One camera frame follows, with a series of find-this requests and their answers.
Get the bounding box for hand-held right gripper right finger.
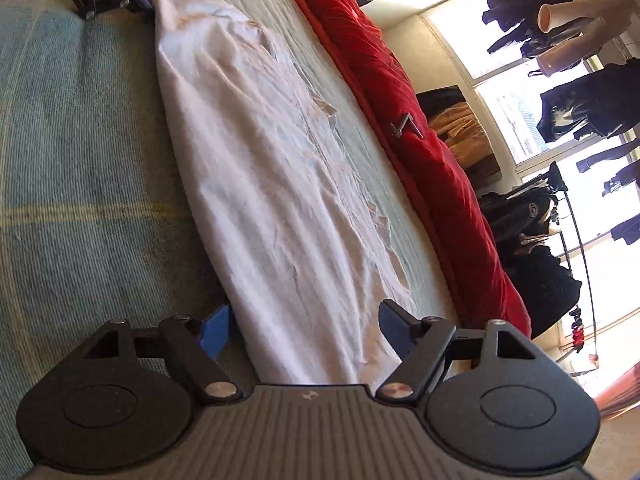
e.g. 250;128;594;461
375;299;538;403

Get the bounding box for red duvet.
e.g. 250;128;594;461
267;0;532;338

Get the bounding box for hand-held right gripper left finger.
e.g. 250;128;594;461
82;305;244;403

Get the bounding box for brown chair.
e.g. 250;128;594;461
470;152;503;186

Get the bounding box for black jacket with round patch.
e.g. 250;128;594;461
477;187;558;256

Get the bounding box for black hanging garment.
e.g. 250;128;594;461
500;245;583;341

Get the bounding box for orange draped cloth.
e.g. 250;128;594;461
430;102;491;171

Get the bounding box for cream hanging trousers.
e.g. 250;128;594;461
536;0;638;78

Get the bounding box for grey metal crank handle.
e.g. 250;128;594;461
390;115;425;141

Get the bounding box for black draped cloth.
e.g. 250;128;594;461
415;85;468;116

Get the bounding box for beige hanging garment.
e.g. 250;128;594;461
517;230;561;248

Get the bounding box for pink fringed curtain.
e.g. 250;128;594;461
592;365;640;421

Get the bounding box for metal clothes rack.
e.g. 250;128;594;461
520;160;601;376

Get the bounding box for white printed t-shirt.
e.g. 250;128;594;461
145;0;416;386

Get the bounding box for row of small hanging socks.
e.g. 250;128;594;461
567;305;601;356

